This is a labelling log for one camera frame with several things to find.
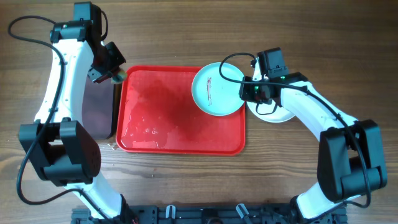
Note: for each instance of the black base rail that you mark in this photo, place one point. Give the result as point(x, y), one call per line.
point(265, 214)

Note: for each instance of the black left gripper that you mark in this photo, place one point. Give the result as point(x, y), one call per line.
point(99, 75)

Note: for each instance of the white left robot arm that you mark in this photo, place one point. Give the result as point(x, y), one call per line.
point(57, 145)

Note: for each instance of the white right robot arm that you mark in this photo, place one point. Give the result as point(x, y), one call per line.
point(351, 163)

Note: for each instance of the pale green plate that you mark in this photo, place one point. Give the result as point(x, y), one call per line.
point(213, 94)

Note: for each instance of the white plate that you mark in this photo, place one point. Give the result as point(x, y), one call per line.
point(270, 113)

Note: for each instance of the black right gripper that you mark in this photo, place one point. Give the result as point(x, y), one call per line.
point(247, 94)

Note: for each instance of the green yellow sponge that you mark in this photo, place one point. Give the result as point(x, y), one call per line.
point(119, 77)

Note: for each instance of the black water tray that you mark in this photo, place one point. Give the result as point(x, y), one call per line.
point(98, 109)

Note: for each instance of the red plastic tray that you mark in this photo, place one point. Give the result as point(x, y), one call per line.
point(157, 114)

